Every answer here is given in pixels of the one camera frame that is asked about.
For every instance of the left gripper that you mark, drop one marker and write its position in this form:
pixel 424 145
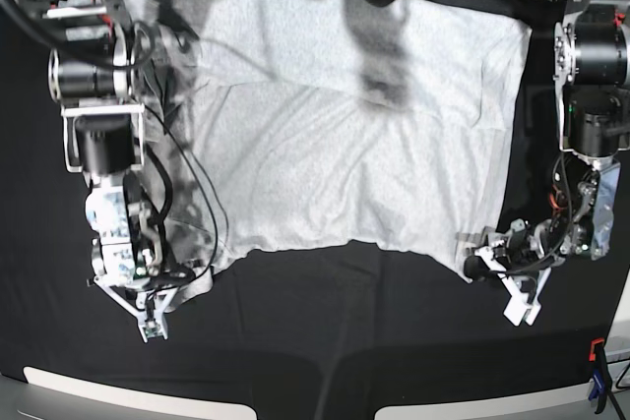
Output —
pixel 520 259

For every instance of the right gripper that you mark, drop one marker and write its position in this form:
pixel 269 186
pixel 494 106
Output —
pixel 143 291

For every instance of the white t-shirt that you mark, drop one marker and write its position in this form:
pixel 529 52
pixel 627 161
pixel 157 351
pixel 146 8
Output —
pixel 305 124

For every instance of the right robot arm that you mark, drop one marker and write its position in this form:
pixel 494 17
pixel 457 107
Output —
pixel 98 54

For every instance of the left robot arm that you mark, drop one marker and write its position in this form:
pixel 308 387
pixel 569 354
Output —
pixel 591 80

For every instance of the black table cloth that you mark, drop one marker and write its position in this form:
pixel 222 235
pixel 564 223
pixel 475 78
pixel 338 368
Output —
pixel 335 333

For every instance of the red blue clamp near right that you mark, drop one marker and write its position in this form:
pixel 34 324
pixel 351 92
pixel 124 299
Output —
pixel 600 378

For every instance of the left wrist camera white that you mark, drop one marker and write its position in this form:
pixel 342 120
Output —
pixel 519 311

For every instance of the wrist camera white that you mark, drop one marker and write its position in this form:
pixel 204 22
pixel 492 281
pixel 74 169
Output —
pixel 152 326
pixel 519 311

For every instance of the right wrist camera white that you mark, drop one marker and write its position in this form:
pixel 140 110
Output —
pixel 152 326

